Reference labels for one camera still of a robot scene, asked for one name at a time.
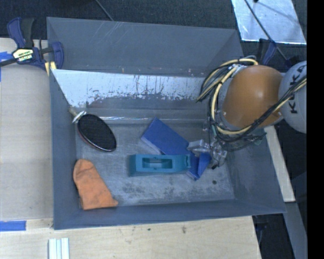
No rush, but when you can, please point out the orange cloth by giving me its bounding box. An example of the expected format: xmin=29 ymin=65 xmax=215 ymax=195
xmin=72 ymin=159 xmax=119 ymax=211

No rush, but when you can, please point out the blue flat block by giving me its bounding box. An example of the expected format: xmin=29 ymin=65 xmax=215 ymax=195
xmin=140 ymin=117 xmax=213 ymax=181

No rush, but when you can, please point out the black oval paddle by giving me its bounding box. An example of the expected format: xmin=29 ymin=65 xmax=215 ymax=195
xmin=68 ymin=105 xmax=118 ymax=153

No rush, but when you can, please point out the pale wood flat board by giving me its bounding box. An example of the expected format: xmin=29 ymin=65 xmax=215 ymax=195
xmin=0 ymin=63 xmax=55 ymax=222

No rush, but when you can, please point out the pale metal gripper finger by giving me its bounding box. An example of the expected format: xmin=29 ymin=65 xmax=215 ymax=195
xmin=187 ymin=139 xmax=207 ymax=149
xmin=191 ymin=147 xmax=210 ymax=156

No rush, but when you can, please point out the grey metal bin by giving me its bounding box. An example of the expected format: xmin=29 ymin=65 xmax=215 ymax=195
xmin=45 ymin=16 xmax=287 ymax=230

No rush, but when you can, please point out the teal tape dispenser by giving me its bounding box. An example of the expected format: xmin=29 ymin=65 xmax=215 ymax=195
xmin=127 ymin=153 xmax=192 ymax=178

